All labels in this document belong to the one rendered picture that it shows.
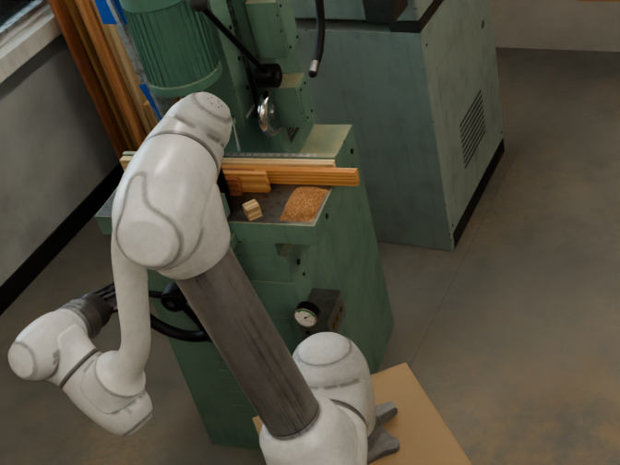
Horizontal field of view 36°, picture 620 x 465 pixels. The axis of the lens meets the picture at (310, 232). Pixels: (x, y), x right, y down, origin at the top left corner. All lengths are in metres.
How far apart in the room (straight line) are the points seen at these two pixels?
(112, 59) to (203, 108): 2.31
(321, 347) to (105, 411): 0.42
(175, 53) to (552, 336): 1.56
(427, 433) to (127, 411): 0.61
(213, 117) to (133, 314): 0.43
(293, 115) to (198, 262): 1.07
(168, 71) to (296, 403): 0.90
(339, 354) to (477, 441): 1.10
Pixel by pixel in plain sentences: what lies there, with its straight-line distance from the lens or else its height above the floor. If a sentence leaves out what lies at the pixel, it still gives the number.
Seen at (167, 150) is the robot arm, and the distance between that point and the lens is 1.41.
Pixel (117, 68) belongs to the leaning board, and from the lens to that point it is 3.80.
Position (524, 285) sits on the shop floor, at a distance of 3.28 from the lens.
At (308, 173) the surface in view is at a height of 0.93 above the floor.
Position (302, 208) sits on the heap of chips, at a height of 0.92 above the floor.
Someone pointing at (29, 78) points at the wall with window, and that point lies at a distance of 3.85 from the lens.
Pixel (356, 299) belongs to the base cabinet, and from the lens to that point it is 2.81.
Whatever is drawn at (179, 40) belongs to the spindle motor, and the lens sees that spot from 2.16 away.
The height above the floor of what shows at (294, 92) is 1.06.
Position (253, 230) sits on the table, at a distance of 2.27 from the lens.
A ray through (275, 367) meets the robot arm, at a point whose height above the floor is 1.12.
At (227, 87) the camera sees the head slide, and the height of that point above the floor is 1.12.
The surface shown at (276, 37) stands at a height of 1.21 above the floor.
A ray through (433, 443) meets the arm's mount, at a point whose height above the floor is 0.67.
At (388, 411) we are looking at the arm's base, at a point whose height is 0.70.
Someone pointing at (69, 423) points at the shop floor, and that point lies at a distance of 3.29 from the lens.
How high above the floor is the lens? 2.22
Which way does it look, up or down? 37 degrees down
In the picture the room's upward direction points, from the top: 15 degrees counter-clockwise
